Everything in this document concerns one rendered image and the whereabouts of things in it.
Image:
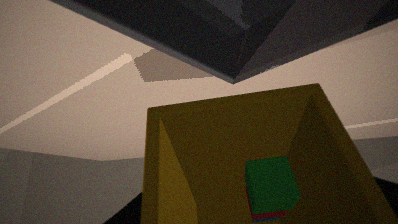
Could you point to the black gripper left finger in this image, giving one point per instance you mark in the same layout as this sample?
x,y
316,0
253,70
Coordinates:
x,y
129,214

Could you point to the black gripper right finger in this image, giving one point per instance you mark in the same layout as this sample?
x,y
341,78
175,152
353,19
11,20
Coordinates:
x,y
390,190

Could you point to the yellow square cup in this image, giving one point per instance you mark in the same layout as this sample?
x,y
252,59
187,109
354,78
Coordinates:
x,y
196,152

